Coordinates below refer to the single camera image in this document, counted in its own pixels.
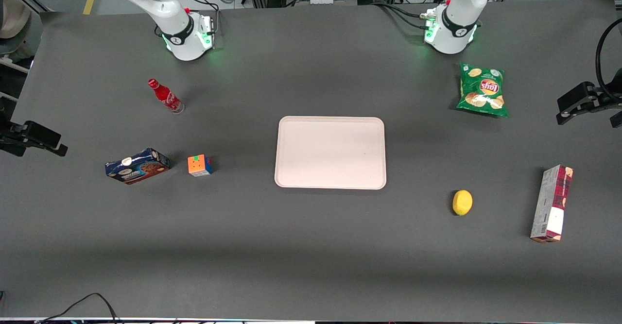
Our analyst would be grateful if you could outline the red cookie box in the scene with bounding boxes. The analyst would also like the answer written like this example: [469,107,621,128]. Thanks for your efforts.
[530,165,574,243]

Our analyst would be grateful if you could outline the black left base cable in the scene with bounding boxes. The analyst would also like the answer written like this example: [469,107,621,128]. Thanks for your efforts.
[372,1,431,29]

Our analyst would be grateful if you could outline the black looped floor cable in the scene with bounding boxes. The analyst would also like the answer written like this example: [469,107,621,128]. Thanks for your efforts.
[35,293,121,324]

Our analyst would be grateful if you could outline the dark grey table mat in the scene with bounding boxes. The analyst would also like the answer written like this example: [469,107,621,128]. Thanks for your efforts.
[0,0,622,322]

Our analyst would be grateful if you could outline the black base cable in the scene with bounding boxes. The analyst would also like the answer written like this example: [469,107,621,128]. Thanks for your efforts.
[372,1,431,29]
[182,0,220,38]

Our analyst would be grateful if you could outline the pale pink plastic tray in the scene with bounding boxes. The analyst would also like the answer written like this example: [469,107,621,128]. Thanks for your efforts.
[275,116,387,190]

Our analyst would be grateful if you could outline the blue cookie box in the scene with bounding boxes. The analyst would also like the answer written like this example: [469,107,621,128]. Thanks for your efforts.
[104,148,171,185]

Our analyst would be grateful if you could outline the green chips bag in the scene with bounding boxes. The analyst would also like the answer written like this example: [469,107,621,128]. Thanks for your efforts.
[456,63,509,118]

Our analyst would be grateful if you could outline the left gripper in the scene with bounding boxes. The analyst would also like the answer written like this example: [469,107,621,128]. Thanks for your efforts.
[595,84,622,128]

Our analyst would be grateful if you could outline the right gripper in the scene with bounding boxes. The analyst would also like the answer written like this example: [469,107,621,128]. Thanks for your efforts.
[0,120,25,157]

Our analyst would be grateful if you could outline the red soda bottle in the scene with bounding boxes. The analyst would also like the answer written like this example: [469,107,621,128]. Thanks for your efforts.
[148,78,185,115]

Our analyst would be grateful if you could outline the colourful puzzle cube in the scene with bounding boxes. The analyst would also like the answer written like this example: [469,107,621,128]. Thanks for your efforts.
[188,154,214,177]

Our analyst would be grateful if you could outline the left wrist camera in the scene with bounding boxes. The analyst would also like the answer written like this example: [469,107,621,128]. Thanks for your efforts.
[556,82,597,125]

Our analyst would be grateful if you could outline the black right base cable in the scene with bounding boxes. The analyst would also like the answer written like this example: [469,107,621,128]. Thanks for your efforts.
[182,0,220,38]

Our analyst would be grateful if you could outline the yellow lemon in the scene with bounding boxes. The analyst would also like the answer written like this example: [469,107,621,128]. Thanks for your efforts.
[452,190,473,216]

